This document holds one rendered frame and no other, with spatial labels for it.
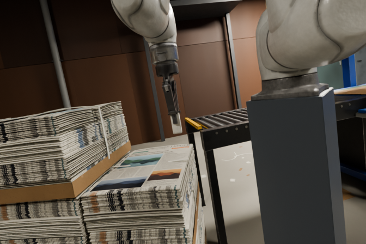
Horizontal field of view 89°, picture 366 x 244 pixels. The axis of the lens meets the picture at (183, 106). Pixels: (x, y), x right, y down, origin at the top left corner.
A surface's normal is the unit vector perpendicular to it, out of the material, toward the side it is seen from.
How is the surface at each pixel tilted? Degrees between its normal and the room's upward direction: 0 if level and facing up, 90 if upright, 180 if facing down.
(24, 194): 93
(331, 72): 90
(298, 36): 112
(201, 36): 90
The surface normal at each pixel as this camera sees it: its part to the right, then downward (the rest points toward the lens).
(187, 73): 0.18, 0.07
